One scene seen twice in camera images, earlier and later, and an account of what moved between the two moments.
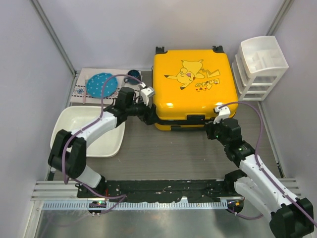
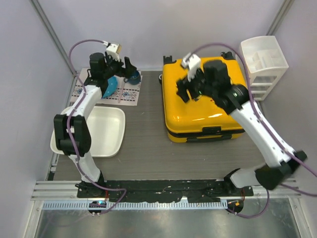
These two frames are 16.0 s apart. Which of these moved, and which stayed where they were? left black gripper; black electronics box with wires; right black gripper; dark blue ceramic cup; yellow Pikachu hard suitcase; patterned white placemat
Moved: right black gripper; left black gripper; yellow Pikachu hard suitcase
Stayed: dark blue ceramic cup; black electronics box with wires; patterned white placemat
